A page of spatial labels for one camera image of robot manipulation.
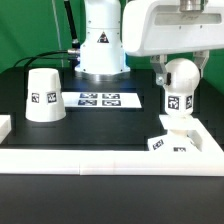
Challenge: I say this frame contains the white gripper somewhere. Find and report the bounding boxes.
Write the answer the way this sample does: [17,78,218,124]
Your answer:
[122,0,224,86]

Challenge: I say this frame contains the white lamp shade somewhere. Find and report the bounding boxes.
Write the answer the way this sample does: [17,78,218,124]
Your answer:
[25,68,66,122]

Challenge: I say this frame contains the white marker sheet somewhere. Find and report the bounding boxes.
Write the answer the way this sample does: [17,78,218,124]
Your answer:
[62,92,141,108]

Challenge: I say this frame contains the white L-shaped fence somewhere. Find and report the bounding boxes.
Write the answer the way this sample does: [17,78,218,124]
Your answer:
[0,115,224,176]

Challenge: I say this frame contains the white block at left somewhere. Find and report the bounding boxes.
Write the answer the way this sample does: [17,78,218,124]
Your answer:
[0,115,11,144]

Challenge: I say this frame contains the white lamp bulb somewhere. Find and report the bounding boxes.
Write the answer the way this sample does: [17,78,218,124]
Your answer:
[164,58,200,117]

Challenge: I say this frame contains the white lamp base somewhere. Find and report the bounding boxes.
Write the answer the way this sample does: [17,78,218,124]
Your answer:
[147,130,198,152]

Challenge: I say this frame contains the black cable conduit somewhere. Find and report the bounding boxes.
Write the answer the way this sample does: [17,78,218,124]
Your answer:
[63,0,81,50]

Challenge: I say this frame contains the black cable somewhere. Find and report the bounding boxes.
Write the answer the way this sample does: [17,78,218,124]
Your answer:
[13,49,81,68]

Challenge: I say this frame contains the grey thin cable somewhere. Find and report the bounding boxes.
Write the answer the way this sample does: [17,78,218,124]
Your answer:
[51,0,65,69]

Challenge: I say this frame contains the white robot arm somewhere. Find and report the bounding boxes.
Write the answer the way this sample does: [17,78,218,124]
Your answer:
[76,0,224,85]

